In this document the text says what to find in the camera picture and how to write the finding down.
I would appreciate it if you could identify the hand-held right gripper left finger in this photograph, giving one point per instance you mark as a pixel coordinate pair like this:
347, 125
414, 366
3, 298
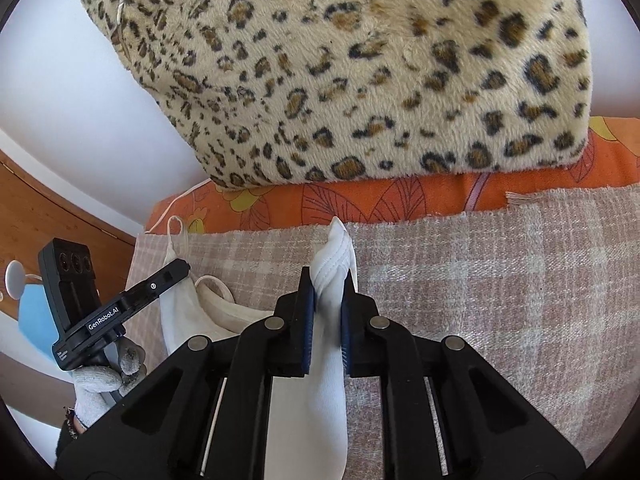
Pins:
260, 360

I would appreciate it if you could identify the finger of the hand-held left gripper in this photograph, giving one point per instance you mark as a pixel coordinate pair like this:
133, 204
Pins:
160, 282

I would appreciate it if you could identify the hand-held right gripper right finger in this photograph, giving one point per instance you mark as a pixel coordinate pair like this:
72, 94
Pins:
400, 360

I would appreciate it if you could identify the white tank top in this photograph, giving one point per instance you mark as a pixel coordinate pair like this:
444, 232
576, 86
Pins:
320, 410

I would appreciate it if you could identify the person's left hand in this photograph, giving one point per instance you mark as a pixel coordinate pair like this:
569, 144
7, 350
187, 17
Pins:
107, 375

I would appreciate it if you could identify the light blue chair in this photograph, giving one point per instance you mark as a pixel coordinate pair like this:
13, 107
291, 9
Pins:
37, 315

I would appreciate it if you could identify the beige plaid blanket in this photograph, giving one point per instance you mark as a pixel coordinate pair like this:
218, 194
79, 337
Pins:
500, 270

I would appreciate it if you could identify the orange floral bed sheet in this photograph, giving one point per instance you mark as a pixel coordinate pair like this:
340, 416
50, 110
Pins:
410, 195

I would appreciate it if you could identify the leopard print cushion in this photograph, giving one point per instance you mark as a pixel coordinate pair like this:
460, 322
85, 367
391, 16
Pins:
350, 60

